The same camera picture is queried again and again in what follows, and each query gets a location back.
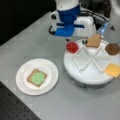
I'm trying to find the white divided serving tray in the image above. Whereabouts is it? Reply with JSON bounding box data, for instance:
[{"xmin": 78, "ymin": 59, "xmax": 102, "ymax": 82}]
[{"xmin": 64, "ymin": 40, "xmax": 120, "ymax": 85}]

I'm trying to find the toasted bread slice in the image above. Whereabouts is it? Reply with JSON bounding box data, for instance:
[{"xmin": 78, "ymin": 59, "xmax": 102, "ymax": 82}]
[
  {"xmin": 27, "ymin": 69, "xmax": 47, "ymax": 87},
  {"xmin": 86, "ymin": 34, "xmax": 101, "ymax": 48}
]

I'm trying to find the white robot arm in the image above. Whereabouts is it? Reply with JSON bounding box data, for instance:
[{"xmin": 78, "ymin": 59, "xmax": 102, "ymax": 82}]
[{"xmin": 49, "ymin": 0, "xmax": 96, "ymax": 37}]

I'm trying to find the red tomato slice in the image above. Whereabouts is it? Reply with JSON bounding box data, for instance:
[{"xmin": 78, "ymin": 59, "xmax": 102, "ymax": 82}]
[{"xmin": 66, "ymin": 42, "xmax": 79, "ymax": 53}]

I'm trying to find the yellow cheese slice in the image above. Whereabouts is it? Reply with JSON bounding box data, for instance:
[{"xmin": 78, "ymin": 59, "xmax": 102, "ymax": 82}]
[{"xmin": 104, "ymin": 64, "xmax": 120, "ymax": 77}]

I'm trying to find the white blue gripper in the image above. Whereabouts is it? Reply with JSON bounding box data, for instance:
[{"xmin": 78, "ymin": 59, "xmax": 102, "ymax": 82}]
[{"xmin": 49, "ymin": 11, "xmax": 95, "ymax": 38}]

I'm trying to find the brown meat patty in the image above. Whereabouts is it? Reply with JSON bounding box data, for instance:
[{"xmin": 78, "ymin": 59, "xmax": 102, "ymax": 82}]
[{"xmin": 105, "ymin": 43, "xmax": 120, "ymax": 55}]

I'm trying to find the green lettuce leaf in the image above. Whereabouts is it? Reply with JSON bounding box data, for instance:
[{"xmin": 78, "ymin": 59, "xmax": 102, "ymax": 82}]
[{"xmin": 31, "ymin": 73, "xmax": 45, "ymax": 85}]

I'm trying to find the white round plate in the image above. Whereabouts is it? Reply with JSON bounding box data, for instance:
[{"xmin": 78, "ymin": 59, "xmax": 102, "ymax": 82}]
[{"xmin": 16, "ymin": 59, "xmax": 59, "ymax": 95}]

